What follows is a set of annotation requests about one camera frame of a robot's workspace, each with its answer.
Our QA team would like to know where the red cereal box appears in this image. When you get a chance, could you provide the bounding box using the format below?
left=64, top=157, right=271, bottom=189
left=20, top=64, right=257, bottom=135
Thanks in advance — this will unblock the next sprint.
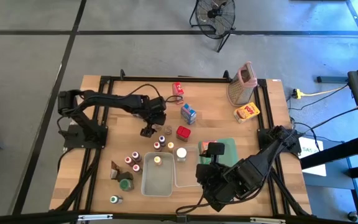
left=172, top=82, right=185, bottom=105

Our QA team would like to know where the black gantry beam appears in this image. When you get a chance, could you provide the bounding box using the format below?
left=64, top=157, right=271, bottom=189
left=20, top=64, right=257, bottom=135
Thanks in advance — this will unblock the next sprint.
left=0, top=210, right=358, bottom=224

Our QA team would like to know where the green plastic bin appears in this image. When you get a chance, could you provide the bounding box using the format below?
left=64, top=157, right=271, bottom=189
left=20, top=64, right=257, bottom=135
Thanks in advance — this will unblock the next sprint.
left=198, top=138, right=239, bottom=167

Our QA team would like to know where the silver beam bracket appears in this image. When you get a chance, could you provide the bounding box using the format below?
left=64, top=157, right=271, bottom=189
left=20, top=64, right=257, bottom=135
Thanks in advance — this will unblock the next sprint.
left=249, top=217, right=287, bottom=224
left=77, top=213, right=114, bottom=222

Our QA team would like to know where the pink metal box grater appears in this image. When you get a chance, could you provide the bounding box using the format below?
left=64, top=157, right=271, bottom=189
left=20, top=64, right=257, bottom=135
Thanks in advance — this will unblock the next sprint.
left=227, top=61, right=259, bottom=107

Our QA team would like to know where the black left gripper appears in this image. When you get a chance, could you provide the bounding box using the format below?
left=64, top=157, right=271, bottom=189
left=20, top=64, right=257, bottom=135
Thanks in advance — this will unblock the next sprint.
left=140, top=105, right=167, bottom=138

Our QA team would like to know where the yellow extension cord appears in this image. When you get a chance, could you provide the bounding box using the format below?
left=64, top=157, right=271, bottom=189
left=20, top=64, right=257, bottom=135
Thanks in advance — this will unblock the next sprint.
left=292, top=83, right=350, bottom=100

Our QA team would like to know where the yellow cereal box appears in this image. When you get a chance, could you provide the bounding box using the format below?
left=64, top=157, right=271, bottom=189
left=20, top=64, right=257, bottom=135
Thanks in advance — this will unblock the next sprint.
left=233, top=101, right=261, bottom=124

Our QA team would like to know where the grey floor bar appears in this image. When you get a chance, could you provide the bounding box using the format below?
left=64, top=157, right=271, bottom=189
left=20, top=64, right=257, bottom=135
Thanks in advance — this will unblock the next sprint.
left=316, top=75, right=350, bottom=84

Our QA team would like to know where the black metal table frame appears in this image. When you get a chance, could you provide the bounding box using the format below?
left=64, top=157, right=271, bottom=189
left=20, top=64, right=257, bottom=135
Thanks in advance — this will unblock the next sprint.
left=50, top=68, right=312, bottom=218

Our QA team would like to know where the clear left plastic bin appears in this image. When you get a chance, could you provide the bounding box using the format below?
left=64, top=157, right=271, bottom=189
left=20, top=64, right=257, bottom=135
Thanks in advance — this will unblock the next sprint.
left=140, top=151, right=175, bottom=198

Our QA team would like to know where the green lid jar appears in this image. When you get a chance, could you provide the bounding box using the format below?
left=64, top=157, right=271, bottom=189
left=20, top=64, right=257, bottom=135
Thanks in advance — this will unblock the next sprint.
left=117, top=171, right=135, bottom=192

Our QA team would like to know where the small blue cereal box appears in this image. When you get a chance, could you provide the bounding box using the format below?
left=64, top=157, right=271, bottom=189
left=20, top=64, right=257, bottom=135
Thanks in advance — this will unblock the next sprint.
left=180, top=103, right=197, bottom=126

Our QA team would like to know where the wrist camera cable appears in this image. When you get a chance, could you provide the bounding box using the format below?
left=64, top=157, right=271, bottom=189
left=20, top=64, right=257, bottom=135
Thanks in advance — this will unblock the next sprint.
left=126, top=83, right=185, bottom=105
left=175, top=186, right=218, bottom=216

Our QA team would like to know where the white paper sign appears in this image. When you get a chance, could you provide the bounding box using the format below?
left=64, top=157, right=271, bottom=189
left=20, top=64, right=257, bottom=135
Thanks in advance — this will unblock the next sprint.
left=299, top=139, right=328, bottom=177

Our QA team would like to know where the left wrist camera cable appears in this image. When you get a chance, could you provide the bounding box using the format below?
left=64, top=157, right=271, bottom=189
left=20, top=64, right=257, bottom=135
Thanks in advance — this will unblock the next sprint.
left=126, top=83, right=185, bottom=105

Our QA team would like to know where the black floor fan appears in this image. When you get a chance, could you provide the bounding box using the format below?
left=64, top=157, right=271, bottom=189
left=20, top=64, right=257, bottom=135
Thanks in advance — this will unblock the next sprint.
left=188, top=0, right=237, bottom=54

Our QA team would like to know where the white lid spice jar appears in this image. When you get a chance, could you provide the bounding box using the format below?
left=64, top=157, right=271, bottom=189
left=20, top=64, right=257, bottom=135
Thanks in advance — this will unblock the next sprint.
left=175, top=147, right=188, bottom=162

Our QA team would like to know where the clear plastic container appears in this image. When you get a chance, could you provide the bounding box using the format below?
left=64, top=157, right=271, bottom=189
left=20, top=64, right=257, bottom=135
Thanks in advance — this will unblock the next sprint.
left=172, top=145, right=204, bottom=189

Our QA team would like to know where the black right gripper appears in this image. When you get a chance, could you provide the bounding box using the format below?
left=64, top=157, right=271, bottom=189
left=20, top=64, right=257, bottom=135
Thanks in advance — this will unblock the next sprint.
left=196, top=142, right=232, bottom=212

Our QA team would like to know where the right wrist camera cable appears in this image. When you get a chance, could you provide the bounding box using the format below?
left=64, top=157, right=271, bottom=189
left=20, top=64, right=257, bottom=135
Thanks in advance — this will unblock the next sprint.
left=175, top=186, right=218, bottom=216

